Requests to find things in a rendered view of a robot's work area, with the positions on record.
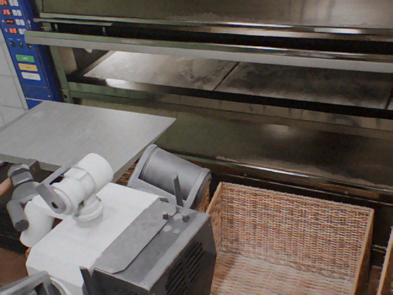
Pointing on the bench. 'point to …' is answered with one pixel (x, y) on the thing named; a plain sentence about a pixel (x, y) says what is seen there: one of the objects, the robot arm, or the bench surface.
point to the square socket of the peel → (32, 165)
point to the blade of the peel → (79, 136)
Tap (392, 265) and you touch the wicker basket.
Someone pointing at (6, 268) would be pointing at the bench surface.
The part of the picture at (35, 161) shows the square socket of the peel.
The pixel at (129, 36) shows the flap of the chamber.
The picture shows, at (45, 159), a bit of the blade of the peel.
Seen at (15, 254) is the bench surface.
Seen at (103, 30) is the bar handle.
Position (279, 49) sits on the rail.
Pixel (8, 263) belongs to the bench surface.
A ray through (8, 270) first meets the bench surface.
